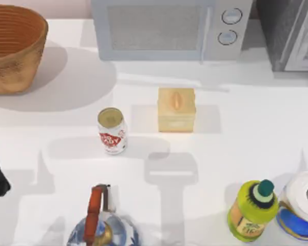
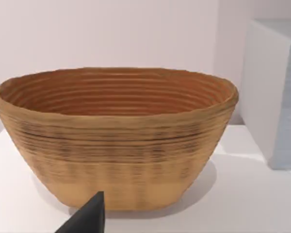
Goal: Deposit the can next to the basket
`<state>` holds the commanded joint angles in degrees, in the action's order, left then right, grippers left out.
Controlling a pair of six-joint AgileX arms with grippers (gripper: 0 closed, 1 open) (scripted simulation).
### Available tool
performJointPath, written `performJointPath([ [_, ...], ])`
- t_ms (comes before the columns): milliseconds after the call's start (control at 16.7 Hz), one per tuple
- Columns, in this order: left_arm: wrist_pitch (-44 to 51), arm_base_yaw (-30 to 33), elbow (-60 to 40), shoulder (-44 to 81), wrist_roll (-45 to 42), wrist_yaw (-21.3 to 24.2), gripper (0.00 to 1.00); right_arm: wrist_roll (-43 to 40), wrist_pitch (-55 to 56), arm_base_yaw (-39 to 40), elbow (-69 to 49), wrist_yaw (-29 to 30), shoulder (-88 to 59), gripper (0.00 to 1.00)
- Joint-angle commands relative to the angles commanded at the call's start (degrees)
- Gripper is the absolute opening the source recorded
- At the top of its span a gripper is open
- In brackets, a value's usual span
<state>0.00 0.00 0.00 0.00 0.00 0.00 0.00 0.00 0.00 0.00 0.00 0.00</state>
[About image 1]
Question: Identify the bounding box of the pale wooden tissue box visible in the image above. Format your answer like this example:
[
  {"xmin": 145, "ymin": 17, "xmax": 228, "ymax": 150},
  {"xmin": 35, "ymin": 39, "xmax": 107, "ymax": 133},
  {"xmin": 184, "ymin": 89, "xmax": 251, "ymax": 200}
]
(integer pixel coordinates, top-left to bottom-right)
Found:
[{"xmin": 158, "ymin": 87, "xmax": 197, "ymax": 133}]

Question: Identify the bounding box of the red and white can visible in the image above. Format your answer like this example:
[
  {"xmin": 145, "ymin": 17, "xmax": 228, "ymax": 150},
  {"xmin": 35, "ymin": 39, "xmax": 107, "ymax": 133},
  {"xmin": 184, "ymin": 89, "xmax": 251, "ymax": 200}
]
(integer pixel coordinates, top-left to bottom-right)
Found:
[{"xmin": 97, "ymin": 107, "xmax": 128, "ymax": 156}]

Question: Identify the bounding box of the pale microwave oven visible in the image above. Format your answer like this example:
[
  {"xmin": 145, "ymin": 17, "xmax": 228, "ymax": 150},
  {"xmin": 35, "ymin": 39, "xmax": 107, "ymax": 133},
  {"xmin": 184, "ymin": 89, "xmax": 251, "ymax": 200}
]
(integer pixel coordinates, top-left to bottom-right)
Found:
[{"xmin": 90, "ymin": 0, "xmax": 253, "ymax": 64}]

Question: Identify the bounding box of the microwave knob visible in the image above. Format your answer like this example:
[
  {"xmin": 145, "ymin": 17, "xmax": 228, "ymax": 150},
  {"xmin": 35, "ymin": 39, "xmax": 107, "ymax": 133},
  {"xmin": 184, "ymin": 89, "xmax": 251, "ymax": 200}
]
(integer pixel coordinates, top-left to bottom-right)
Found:
[
  {"xmin": 221, "ymin": 7, "xmax": 243, "ymax": 25},
  {"xmin": 217, "ymin": 29, "xmax": 239, "ymax": 47}
]

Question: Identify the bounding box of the yellow-green bottle with green cap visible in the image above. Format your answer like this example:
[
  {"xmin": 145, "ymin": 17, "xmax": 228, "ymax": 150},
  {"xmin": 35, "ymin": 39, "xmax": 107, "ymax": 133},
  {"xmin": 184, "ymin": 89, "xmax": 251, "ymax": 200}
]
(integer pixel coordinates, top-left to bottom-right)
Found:
[{"xmin": 227, "ymin": 179, "xmax": 280, "ymax": 243}]

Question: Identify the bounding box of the brown woven basket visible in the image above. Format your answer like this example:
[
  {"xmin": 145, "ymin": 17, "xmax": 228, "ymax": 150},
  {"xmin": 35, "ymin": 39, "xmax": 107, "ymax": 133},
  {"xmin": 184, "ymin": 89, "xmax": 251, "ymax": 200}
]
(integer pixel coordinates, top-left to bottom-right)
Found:
[{"xmin": 0, "ymin": 5, "xmax": 49, "ymax": 94}]

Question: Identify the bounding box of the grey cabinet with dark inside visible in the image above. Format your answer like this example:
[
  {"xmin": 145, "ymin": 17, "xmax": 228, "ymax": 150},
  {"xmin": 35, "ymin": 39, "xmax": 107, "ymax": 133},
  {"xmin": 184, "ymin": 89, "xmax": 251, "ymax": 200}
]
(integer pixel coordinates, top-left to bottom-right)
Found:
[{"xmin": 256, "ymin": 0, "xmax": 308, "ymax": 73}]

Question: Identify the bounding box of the white paper roll blue wrap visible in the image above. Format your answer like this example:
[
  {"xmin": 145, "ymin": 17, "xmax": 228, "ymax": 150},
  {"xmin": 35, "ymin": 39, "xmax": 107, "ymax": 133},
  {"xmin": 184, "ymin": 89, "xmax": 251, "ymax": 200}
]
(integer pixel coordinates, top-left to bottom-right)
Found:
[{"xmin": 276, "ymin": 171, "xmax": 308, "ymax": 242}]

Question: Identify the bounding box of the microwave door handle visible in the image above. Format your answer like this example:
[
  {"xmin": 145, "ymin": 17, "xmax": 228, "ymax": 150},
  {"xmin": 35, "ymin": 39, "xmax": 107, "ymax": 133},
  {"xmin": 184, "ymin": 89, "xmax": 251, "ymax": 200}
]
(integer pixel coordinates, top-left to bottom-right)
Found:
[{"xmin": 199, "ymin": 7, "xmax": 212, "ymax": 65}]

